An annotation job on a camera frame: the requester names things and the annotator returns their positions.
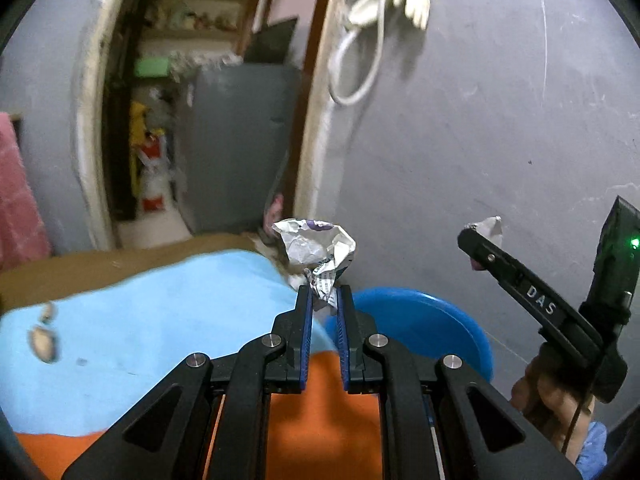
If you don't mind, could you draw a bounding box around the green box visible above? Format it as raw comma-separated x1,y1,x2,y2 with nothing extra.
134,56,171,78

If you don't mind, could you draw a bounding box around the white purple wrapper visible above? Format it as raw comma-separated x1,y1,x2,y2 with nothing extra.
271,218,357,317

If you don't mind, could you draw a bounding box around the person's right forearm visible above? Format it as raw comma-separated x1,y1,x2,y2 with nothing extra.
547,407,608,480

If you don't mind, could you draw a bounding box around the white paper scrap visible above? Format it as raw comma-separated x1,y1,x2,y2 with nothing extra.
465,216,503,248

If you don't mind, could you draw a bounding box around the red and white bag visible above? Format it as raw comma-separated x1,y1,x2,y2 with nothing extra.
137,132,173,213

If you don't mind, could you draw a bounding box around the white cable loop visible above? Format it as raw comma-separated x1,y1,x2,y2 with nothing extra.
327,0,388,107

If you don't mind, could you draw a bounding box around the brown blanket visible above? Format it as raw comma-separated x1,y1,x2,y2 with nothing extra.
0,232,296,311

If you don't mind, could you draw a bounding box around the blue and orange blanket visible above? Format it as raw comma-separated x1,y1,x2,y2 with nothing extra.
0,250,436,480

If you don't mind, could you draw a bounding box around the grey refrigerator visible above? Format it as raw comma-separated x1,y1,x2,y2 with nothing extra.
175,63,303,233

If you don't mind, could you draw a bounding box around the person's right hand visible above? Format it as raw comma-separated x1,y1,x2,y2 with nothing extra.
510,342,596,436

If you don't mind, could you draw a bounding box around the blue plastic basin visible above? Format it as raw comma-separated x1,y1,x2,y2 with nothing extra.
325,287,493,401

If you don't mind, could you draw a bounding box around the pink checked cloth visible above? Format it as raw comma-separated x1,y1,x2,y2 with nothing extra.
0,111,53,261

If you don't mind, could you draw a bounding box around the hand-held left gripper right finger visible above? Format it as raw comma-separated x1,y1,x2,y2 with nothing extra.
336,284,583,480

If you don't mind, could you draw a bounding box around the yellow bag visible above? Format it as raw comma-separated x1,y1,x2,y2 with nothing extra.
129,101,151,196

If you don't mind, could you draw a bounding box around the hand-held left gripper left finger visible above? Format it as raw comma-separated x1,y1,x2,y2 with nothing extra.
61,285,315,480

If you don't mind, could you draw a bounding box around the black cable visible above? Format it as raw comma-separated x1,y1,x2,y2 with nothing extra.
561,360,601,458

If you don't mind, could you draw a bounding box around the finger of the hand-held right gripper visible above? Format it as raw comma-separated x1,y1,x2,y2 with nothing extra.
457,227,606,371

